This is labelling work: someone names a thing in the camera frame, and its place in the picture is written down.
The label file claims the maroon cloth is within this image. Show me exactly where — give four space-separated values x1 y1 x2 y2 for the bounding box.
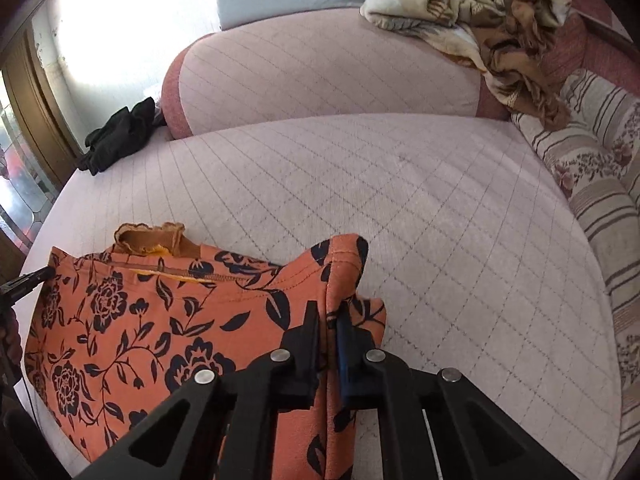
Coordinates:
540 0 640 96

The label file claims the white lace cloth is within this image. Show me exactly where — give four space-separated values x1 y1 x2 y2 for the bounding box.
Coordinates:
151 95 170 128

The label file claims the beige brown floral blanket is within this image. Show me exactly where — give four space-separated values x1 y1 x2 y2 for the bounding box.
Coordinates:
360 0 573 131

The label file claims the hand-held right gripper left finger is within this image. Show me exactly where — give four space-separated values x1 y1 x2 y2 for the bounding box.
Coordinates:
75 300 322 480

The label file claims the pink quilted bolster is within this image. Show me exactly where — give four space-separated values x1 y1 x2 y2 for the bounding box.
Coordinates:
164 7 511 141

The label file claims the orange black floral shirt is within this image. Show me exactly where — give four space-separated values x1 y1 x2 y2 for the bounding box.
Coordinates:
22 222 388 480

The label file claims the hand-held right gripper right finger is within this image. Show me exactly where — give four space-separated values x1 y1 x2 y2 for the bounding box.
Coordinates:
336 310 576 480

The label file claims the wooden door with patterned glass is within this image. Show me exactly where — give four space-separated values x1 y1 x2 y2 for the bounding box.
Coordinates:
0 30 83 261

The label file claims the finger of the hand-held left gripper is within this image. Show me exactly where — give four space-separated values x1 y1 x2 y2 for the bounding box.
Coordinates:
0 266 54 306

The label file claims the black cloth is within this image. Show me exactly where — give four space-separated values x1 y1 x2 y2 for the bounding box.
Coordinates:
75 97 168 177

